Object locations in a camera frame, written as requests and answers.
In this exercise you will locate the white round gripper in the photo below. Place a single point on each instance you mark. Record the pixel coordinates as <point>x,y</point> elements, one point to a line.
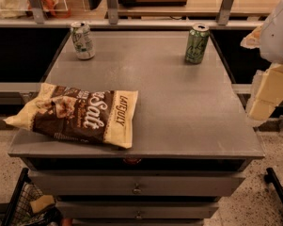
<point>277,37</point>

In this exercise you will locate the green soda can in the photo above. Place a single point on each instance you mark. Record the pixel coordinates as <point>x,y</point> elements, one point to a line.
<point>197,42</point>

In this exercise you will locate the white soda can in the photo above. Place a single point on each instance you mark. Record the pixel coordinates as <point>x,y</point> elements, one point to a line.
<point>82,40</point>

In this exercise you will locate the brown chip bag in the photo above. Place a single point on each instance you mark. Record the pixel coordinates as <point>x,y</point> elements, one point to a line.
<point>79,115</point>

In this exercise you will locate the grey drawer cabinet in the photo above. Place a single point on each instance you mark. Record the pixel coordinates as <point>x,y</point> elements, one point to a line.
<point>191,142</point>

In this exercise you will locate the black metal frame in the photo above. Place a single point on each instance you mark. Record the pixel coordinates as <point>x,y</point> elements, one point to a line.
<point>271,178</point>

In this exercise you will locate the black wire basket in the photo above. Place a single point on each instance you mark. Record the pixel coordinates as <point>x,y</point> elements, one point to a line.
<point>20,212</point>

